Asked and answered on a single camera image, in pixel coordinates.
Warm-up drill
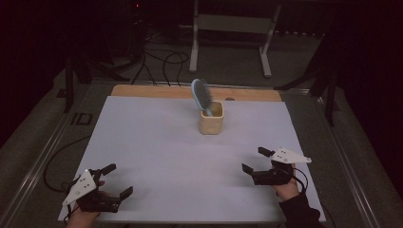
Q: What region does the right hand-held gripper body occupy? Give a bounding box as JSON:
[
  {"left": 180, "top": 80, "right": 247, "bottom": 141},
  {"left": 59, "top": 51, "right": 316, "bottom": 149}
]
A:
[{"left": 252, "top": 147, "right": 313, "bottom": 187}]

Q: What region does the black cable bundle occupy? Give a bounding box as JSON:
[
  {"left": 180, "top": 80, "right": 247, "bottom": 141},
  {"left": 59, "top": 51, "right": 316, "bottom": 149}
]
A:
[{"left": 130, "top": 29, "right": 159, "bottom": 86}]

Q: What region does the black looped cable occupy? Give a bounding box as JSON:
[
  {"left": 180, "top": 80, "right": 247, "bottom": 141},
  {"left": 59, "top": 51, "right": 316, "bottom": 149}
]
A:
[{"left": 162, "top": 51, "right": 190, "bottom": 87}]

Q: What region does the light blue hairbrush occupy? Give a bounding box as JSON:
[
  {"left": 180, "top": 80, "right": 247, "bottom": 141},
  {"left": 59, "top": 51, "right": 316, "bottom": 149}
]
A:
[{"left": 190, "top": 78, "right": 215, "bottom": 118}]

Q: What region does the black tripod stand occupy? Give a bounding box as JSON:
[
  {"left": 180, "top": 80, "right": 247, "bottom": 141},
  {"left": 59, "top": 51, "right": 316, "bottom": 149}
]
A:
[
  {"left": 274, "top": 29, "right": 340, "bottom": 127},
  {"left": 56, "top": 55, "right": 131, "bottom": 114}
]

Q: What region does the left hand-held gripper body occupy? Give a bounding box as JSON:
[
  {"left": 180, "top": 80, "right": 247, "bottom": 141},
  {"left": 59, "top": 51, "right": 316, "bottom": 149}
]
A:
[{"left": 61, "top": 169, "right": 123, "bottom": 214}]

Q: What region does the dark equipment with red light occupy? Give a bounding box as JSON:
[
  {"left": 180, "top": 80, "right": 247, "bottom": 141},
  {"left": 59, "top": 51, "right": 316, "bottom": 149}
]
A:
[{"left": 94, "top": 0, "right": 147, "bottom": 66}]

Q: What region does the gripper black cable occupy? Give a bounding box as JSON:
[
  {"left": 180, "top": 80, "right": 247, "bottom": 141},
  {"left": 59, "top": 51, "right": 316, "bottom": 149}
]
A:
[
  {"left": 292, "top": 166, "right": 310, "bottom": 195},
  {"left": 61, "top": 180, "right": 80, "bottom": 223}
]

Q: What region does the person's right hand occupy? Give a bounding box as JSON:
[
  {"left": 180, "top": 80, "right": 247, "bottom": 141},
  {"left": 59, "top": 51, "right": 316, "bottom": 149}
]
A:
[{"left": 271, "top": 162, "right": 301, "bottom": 202}]

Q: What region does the black floor cable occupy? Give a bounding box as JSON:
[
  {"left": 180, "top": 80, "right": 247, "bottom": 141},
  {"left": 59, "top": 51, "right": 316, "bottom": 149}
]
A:
[{"left": 43, "top": 135, "right": 92, "bottom": 194}]

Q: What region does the person's right black sleeve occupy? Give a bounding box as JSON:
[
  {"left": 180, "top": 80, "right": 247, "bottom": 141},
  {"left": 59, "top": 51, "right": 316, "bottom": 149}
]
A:
[{"left": 278, "top": 192, "right": 328, "bottom": 228}]

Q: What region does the white table cover sheet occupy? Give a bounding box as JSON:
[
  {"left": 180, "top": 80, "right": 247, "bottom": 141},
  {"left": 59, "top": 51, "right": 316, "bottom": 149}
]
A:
[{"left": 57, "top": 95, "right": 327, "bottom": 224}]

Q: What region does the white metal stand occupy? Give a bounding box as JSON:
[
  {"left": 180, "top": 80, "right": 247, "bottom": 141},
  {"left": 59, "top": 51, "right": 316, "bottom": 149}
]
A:
[{"left": 188, "top": 0, "right": 282, "bottom": 79}]

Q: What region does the black square floor frame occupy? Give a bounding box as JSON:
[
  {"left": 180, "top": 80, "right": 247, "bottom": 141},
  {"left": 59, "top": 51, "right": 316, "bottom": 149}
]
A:
[{"left": 70, "top": 111, "right": 94, "bottom": 126}]

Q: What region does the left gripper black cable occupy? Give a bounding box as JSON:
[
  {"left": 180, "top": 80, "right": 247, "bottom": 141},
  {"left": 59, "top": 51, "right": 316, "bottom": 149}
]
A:
[{"left": 61, "top": 180, "right": 80, "bottom": 223}]

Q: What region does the beige square cup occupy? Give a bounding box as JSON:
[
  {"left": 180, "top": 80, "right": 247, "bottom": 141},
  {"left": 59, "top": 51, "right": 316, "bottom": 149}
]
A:
[{"left": 199, "top": 100, "right": 225, "bottom": 136}]

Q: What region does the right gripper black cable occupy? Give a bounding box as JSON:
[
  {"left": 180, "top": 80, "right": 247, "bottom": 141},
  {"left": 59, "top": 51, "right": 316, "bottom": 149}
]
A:
[{"left": 292, "top": 166, "right": 310, "bottom": 195}]

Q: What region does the metal floor rail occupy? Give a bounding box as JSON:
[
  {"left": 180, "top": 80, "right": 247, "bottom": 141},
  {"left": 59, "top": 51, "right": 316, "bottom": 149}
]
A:
[
  {"left": 313, "top": 91, "right": 383, "bottom": 228},
  {"left": 0, "top": 101, "right": 84, "bottom": 228}
]

